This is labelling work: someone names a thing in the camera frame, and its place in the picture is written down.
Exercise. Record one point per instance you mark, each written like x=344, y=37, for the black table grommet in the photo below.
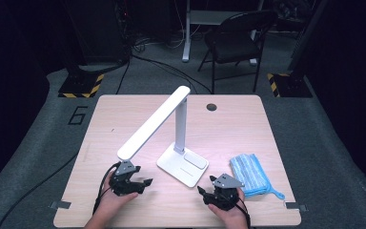
x=211, y=107

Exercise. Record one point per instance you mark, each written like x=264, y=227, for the black yellow striped stand base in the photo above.
x=292, y=86
x=79, y=86

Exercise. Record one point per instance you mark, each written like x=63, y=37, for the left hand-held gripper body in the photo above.
x=125, y=186

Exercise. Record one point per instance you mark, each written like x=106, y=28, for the blue striped cleaning cloth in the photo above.
x=248, y=175

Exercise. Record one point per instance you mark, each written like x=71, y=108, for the white desk frame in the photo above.
x=186, y=38

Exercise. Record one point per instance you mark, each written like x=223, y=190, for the white desk lamp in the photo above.
x=155, y=122

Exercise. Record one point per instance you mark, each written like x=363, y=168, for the black equipment cabinet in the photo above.
x=98, y=31

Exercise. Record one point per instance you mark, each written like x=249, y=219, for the person's left hand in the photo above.
x=111, y=205

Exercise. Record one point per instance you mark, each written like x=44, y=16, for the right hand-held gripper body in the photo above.
x=224, y=194

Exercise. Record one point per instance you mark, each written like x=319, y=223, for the black folding chair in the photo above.
x=235, y=41

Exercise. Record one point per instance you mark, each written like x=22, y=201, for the grey tape strip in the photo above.
x=295, y=206
x=60, y=205

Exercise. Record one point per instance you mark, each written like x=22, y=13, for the person's right hand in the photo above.
x=232, y=219

